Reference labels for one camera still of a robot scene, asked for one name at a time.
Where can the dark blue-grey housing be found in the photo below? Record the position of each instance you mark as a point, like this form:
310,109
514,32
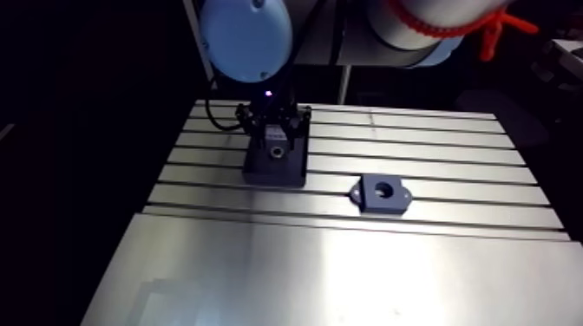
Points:
381,201

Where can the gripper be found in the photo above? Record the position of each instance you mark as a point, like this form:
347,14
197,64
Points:
272,109

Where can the pale grey post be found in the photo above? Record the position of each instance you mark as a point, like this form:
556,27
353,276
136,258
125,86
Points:
345,85

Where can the dark blue-grey tray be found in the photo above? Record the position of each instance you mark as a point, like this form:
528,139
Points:
273,170

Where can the steel bearing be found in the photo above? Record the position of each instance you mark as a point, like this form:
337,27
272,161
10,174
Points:
276,151

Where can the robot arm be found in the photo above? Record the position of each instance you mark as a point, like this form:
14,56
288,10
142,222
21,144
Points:
246,41

